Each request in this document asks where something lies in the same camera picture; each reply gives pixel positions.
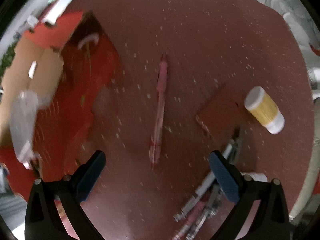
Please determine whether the white sofa blanket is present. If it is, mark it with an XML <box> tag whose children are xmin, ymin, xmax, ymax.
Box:
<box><xmin>257</xmin><ymin>0</ymin><xmax>319</xmax><ymax>90</ymax></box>

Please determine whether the yellow label pill bottle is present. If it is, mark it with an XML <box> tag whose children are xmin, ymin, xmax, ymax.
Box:
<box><xmin>244</xmin><ymin>86</ymin><xmax>285</xmax><ymax>134</ymax></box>

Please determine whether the grey white pen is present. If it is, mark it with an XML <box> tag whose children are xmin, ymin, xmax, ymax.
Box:
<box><xmin>174</xmin><ymin>139</ymin><xmax>239</xmax><ymax>222</ymax></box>

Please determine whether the white pill bottle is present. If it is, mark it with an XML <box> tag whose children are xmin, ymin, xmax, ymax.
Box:
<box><xmin>241</xmin><ymin>172</ymin><xmax>268</xmax><ymax>182</ymax></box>

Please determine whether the red cardboard box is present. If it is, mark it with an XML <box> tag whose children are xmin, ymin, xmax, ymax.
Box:
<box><xmin>1</xmin><ymin>12</ymin><xmax>120</xmax><ymax>199</ymax></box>

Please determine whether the red gel pen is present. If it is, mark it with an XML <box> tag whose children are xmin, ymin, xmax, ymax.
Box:
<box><xmin>172</xmin><ymin>201</ymin><xmax>206</xmax><ymax>240</ymax></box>

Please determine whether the pink pen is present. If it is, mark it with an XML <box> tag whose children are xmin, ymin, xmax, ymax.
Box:
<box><xmin>149</xmin><ymin>53</ymin><xmax>168</xmax><ymax>168</ymax></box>

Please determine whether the black grey gel pen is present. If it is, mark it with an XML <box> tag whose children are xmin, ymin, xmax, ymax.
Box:
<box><xmin>186</xmin><ymin>184</ymin><xmax>222</xmax><ymax>240</ymax></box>

